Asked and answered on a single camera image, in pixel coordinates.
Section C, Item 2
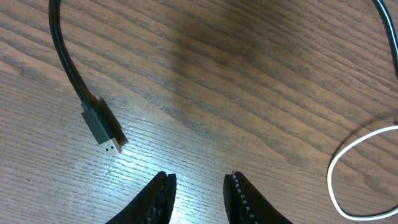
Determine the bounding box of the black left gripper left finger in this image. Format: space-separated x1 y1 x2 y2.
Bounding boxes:
106 171 177 224

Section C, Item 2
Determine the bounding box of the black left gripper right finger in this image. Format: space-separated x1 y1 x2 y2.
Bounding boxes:
223 172 292 224

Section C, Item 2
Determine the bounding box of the white usb cable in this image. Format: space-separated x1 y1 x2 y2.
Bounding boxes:
326 124 398 222

